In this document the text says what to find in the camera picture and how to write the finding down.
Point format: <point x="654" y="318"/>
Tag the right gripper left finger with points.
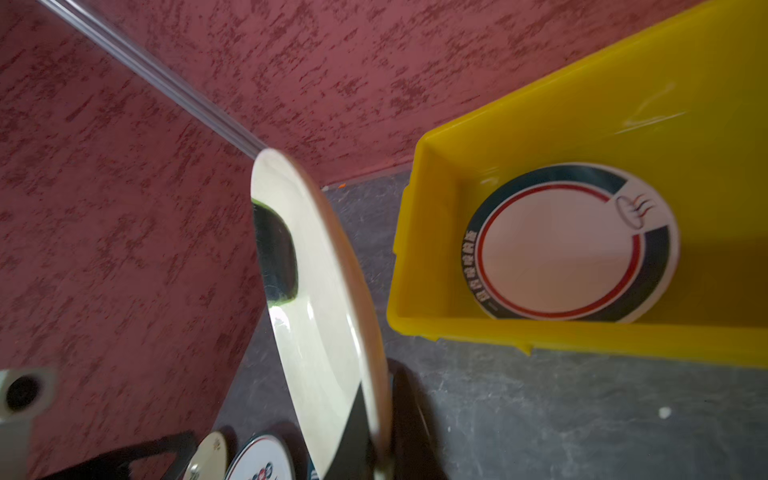
<point x="355" y="456"/>

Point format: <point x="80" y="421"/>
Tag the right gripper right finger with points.
<point x="413" y="453"/>

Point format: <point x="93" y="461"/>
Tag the cream plate black blotches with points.
<point x="321" y="311"/>

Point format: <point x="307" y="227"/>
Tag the cream plate calligraphy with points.
<point x="211" y="459"/>

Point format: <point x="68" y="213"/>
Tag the green red ring steam plate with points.
<point x="571" y="242"/>

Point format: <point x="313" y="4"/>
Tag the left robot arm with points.
<point x="115" y="464"/>

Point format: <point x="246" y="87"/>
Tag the yellow plastic bin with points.
<point x="683" y="106"/>

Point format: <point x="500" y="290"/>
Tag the white plate red characters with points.
<point x="265" y="457"/>

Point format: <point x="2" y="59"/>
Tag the left corner aluminium post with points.
<point x="92" y="25"/>

